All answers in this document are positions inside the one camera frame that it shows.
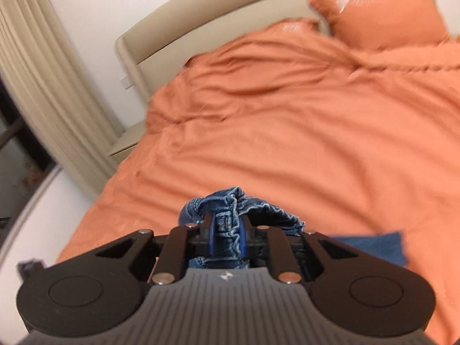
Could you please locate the blue denim pants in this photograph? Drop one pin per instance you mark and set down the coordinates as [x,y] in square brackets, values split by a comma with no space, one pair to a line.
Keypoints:
[230,208]

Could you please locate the beige nightstand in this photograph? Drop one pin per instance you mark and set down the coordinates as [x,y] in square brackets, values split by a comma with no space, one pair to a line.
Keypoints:
[127,140]

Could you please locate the white wall socket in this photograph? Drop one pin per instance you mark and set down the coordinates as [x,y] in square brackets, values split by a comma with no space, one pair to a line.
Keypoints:
[125,82]

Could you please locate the beige padded headboard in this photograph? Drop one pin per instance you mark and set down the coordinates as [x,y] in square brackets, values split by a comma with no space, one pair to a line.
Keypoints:
[215,18]

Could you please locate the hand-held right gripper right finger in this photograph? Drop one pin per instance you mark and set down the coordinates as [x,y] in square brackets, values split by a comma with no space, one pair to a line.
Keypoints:
[246,239]

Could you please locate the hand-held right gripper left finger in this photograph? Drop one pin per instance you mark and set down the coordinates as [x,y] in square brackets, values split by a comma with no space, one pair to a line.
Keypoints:
[210,235]

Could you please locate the beige curtain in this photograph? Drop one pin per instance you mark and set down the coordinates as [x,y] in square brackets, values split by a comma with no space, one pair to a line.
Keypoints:
[54,79]

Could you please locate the dark window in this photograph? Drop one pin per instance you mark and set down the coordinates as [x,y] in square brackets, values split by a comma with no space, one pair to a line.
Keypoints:
[18,151]

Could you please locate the large orange printed pillow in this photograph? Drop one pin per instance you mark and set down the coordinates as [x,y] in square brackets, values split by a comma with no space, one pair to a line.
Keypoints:
[377,18]

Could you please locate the orange duvet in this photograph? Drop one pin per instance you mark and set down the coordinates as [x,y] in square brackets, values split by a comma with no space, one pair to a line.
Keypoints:
[287,133]

